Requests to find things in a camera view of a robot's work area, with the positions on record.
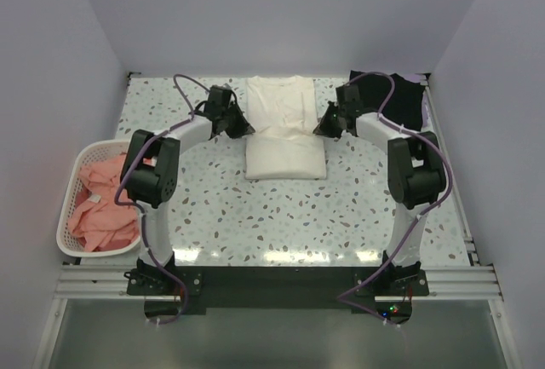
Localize white t-shirt red print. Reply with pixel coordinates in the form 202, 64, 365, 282
245, 76, 327, 180

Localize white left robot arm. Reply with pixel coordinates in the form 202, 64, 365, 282
114, 85, 255, 294

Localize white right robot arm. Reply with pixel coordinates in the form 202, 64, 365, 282
314, 84, 450, 295

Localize black folded t-shirt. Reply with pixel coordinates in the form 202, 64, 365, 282
349, 71, 425, 131

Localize pink crumpled t-shirt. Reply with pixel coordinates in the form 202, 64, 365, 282
67, 153, 140, 252

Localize white plastic laundry basket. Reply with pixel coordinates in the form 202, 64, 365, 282
56, 139, 141, 258

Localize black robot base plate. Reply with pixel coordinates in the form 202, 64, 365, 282
123, 263, 430, 324

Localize aluminium frame rail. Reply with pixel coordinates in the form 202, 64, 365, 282
54, 79, 502, 324

